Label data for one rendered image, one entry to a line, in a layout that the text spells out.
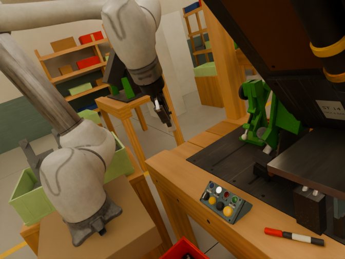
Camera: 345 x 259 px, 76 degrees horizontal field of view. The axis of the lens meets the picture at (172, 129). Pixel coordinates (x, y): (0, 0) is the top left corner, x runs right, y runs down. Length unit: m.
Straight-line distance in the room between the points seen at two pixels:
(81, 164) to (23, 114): 6.73
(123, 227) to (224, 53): 0.98
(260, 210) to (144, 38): 0.58
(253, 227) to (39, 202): 1.05
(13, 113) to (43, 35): 2.29
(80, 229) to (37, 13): 0.65
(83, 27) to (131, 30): 7.06
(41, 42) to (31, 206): 6.36
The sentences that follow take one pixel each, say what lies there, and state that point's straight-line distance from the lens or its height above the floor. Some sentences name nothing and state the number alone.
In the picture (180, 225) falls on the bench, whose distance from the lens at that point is 1.37.
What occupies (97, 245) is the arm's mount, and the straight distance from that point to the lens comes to 0.81.
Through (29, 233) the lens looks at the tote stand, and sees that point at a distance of 1.44.
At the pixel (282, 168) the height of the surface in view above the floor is 1.13.
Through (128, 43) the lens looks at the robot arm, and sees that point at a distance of 0.56.
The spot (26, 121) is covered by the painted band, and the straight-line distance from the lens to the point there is 7.48.
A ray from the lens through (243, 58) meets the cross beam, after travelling 1.33.
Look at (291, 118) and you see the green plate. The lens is 0.67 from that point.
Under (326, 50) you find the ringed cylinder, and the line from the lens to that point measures 0.35.
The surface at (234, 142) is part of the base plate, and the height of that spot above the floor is 0.90.
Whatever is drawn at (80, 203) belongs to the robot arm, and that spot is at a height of 1.06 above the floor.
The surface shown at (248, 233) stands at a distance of 0.69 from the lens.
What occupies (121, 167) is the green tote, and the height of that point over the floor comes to 0.86.
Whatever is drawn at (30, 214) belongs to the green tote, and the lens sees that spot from 1.40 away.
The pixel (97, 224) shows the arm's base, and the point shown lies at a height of 0.96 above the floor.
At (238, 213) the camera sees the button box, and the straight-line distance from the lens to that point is 0.72.
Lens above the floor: 1.43
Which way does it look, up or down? 21 degrees down
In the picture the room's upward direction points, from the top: 18 degrees counter-clockwise
